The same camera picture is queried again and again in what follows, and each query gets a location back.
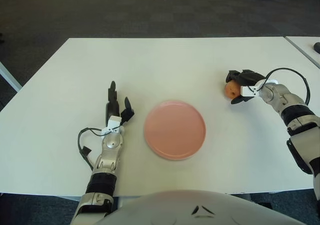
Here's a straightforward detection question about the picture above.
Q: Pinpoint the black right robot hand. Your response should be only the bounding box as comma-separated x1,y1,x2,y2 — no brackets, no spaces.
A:
225,69,266,105

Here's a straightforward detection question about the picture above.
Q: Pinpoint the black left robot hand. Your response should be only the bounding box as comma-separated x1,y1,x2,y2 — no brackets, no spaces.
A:
104,80,136,126

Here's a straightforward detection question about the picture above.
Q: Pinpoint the yellow-red apple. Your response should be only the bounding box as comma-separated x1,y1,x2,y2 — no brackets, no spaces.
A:
224,80,242,100

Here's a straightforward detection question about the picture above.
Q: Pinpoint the round pink plate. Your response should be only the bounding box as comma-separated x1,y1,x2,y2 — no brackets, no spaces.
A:
143,99,207,160

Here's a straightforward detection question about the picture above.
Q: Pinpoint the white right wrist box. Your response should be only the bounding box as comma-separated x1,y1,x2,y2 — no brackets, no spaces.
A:
240,84,260,98

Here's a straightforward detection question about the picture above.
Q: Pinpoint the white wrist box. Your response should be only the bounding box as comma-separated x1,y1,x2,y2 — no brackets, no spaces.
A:
240,84,260,98
101,116,123,136

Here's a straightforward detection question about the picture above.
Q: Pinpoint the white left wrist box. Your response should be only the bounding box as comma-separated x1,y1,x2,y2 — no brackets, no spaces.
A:
101,116,123,136

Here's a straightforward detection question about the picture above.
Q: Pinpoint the grey robot torso shell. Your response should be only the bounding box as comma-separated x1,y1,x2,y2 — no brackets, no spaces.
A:
97,189,315,225

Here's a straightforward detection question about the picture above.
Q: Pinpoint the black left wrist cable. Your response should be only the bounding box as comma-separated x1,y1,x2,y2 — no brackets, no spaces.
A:
77,127,106,171

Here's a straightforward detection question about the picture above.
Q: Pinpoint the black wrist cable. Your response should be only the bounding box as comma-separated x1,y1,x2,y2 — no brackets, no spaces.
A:
257,67,312,105
77,127,106,171

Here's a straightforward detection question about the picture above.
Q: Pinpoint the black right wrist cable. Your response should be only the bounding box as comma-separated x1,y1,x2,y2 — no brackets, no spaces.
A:
257,67,312,105

